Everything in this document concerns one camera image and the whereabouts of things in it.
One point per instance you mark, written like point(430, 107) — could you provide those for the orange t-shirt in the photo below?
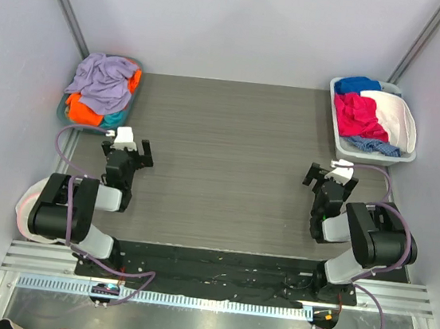
point(84, 109)

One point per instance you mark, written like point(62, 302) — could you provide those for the blue checked shirt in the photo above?
point(370, 145)

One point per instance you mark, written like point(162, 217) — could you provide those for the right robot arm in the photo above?
point(379, 237)

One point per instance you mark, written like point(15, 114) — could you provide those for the teal laundry basket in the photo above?
point(130, 93)

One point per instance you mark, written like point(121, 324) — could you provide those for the blue t-shirt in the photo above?
point(356, 84)

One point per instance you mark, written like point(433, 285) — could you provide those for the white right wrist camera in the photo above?
point(342, 171)

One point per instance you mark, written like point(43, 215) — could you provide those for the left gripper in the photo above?
point(141, 156)

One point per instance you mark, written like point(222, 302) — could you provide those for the teal t-shirt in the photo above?
point(113, 120)

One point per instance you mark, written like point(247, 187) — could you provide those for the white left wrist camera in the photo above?
point(122, 139)

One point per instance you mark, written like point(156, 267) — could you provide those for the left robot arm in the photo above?
point(62, 207)

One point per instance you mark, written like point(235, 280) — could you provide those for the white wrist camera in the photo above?
point(122, 139)
point(342, 171)

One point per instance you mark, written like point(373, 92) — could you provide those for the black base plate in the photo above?
point(221, 275)

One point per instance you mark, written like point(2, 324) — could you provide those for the white mesh hamper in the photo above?
point(23, 208)

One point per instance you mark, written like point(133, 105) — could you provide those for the lavender t-shirt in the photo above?
point(105, 83)

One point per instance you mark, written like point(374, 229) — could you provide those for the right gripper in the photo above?
point(319, 177)

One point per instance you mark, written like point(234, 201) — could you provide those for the white slotted cable duct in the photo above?
point(110, 291)

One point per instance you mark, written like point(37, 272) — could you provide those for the pink t-shirt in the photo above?
point(356, 117)

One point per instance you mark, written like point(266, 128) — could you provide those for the white t-shirt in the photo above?
point(395, 118)

